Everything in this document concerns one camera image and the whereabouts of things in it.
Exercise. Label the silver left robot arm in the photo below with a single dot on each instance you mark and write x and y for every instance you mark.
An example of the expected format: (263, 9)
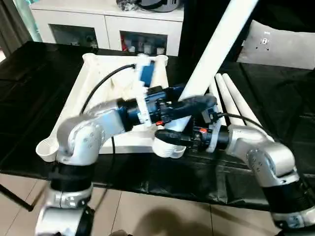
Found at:
(83, 137)

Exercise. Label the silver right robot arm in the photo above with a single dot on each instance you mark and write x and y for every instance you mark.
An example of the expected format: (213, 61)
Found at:
(261, 157)

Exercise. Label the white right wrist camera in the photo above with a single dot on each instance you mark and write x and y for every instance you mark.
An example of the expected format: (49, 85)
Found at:
(209, 117)

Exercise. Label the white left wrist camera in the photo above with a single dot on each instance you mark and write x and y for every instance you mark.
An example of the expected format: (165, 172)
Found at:
(145, 73)

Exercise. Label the grey cushion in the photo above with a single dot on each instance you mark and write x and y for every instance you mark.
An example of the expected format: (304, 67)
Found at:
(280, 46)

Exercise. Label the dark grey curtain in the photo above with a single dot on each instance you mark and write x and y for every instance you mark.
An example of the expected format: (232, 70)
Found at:
(10, 24)

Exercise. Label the white plastic table top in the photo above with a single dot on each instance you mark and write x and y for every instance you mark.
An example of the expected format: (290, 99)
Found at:
(118, 91)

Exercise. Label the black work mat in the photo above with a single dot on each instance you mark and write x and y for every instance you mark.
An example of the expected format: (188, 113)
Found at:
(285, 108)

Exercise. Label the black stand leg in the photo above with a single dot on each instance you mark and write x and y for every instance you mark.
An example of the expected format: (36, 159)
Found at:
(15, 196)

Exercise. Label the white cabinet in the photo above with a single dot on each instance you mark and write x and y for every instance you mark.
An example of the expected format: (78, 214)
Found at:
(98, 24)

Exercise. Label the dark grey bag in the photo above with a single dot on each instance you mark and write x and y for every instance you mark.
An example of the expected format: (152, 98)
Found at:
(152, 4)

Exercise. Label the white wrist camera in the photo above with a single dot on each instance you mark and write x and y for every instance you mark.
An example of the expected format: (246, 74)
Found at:
(209, 117)
(145, 73)

